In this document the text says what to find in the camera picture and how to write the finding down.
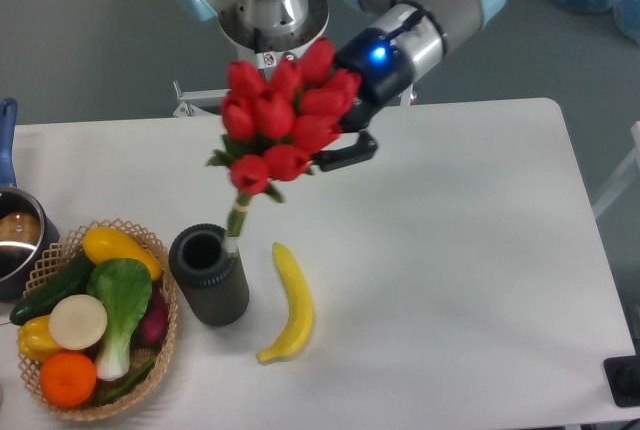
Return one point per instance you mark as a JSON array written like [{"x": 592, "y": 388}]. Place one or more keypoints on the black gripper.
[{"x": 385, "y": 72}]

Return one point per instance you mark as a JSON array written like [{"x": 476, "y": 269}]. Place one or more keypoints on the red tulip bouquet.
[{"x": 274, "y": 126}]

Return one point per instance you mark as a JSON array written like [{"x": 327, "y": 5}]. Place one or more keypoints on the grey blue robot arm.
[{"x": 406, "y": 39}]

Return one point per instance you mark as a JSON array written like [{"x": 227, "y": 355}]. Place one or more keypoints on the dark grey ribbed vase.
[{"x": 212, "y": 280}]

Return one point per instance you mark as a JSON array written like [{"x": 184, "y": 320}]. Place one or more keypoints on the yellow banana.
[{"x": 297, "y": 330}]

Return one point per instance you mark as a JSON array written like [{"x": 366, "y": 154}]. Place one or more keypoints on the purple onion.
[{"x": 154, "y": 325}]

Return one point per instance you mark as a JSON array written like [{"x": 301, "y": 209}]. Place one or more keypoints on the green bok choy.
[{"x": 124, "y": 288}]

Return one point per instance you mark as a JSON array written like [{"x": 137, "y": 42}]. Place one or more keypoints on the yellow squash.
[{"x": 103, "y": 243}]

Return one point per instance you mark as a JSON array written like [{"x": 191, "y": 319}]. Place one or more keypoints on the woven wicker basket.
[{"x": 53, "y": 260}]

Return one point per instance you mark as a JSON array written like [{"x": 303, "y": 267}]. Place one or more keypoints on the green cucumber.
[{"x": 70, "y": 280}]

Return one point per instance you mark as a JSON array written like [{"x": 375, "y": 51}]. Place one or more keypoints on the green chili pepper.
[{"x": 126, "y": 386}]

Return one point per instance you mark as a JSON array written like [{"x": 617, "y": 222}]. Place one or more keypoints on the black device at table edge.
[{"x": 622, "y": 375}]

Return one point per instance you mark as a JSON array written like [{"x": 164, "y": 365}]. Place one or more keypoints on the orange fruit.
[{"x": 67, "y": 379}]

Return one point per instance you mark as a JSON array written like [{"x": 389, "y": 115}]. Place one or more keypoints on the yellow bell pepper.
[{"x": 35, "y": 340}]

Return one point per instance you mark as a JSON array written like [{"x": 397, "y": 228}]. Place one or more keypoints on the white frame at right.
[{"x": 623, "y": 175}]

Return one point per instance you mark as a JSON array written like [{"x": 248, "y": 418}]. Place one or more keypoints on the blue handled saucepan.
[{"x": 26, "y": 230}]

